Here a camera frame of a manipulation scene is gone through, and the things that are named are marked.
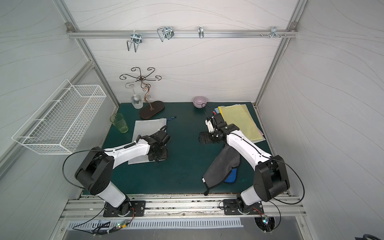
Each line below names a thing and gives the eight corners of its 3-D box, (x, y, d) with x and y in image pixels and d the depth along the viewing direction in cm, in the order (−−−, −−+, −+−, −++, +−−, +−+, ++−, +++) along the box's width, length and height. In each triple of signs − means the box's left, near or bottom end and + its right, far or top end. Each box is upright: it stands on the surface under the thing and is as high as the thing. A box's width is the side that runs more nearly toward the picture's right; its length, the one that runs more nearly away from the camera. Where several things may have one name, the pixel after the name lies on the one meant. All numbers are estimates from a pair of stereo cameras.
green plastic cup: (116, 133, 105) (107, 121, 95) (119, 125, 110) (112, 113, 100) (128, 133, 105) (121, 121, 95) (131, 125, 110) (124, 113, 100)
